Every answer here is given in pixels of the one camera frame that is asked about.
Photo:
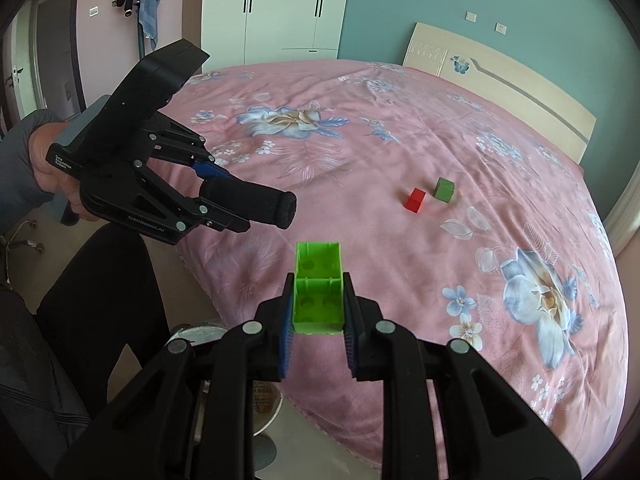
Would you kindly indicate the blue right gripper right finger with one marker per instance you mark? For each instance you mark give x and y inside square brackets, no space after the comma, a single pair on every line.
[351,324]

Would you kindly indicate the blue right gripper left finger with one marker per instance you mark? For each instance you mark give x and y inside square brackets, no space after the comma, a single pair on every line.
[285,325]

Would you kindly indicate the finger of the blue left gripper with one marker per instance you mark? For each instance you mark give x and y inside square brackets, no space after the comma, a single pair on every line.
[210,170]

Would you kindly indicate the bright green plastic block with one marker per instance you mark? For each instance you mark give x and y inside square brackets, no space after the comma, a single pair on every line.
[318,289]

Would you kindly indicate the black foam cylinder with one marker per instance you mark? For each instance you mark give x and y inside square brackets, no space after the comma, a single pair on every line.
[251,201]

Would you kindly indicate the red small cube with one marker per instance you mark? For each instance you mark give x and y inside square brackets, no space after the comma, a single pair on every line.
[415,200]

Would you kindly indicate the dark green cube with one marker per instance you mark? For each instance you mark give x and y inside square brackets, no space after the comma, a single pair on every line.
[444,190]

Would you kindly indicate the grey sleeved left forearm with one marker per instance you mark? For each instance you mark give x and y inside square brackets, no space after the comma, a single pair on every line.
[20,193]

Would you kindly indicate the glass room door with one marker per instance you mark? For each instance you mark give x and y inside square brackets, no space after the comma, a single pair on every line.
[39,64]

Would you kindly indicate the pink floral bed cover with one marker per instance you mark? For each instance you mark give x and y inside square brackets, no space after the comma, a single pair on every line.
[518,264]

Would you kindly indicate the white wardrobe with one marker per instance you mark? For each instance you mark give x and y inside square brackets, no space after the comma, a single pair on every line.
[244,32]

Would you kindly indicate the beige wooden headboard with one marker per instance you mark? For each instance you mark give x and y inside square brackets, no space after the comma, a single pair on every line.
[501,80]

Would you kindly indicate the white wall socket right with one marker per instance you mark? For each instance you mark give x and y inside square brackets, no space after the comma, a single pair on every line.
[500,27]

